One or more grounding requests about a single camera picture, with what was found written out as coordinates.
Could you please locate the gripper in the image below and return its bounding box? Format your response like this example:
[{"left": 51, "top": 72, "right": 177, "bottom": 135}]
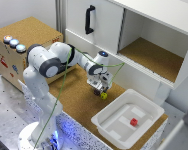
[{"left": 86, "top": 71, "right": 111, "bottom": 92}]

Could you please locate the purple block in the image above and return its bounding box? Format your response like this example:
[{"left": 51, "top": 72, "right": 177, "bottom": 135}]
[{"left": 93, "top": 88, "right": 102, "bottom": 97}]

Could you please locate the wooden drawer box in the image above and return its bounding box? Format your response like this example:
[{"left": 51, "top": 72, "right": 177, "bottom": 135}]
[{"left": 0, "top": 16, "right": 77, "bottom": 92}]

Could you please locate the yellow block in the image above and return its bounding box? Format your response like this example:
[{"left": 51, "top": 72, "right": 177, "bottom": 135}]
[{"left": 100, "top": 92, "right": 108, "bottom": 101}]

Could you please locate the white plastic box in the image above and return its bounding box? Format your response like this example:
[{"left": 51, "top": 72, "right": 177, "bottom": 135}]
[{"left": 90, "top": 88, "right": 166, "bottom": 150}]

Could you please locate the pink block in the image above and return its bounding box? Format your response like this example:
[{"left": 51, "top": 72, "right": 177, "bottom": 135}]
[{"left": 129, "top": 117, "right": 139, "bottom": 127}]

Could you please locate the white sliding door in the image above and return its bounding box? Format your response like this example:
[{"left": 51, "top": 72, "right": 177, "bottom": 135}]
[{"left": 65, "top": 0, "right": 125, "bottom": 55}]

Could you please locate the white cabinet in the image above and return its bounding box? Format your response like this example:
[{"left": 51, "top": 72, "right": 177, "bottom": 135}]
[{"left": 63, "top": 0, "right": 188, "bottom": 107}]

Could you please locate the green button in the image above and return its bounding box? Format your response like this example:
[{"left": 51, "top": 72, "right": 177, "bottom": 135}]
[{"left": 15, "top": 43, "right": 27, "bottom": 54}]

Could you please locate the blue button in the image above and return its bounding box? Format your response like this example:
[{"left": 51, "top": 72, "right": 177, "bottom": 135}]
[{"left": 8, "top": 38, "right": 20, "bottom": 49}]

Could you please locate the red button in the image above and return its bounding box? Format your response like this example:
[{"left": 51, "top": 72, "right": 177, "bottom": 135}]
[{"left": 2, "top": 34, "right": 14, "bottom": 45}]

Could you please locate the green cable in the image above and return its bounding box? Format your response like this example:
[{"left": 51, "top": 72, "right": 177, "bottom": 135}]
[{"left": 33, "top": 47, "right": 126, "bottom": 150}]

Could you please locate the black door handle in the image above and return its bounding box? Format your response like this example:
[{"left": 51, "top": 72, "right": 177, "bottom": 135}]
[{"left": 84, "top": 4, "right": 96, "bottom": 35}]

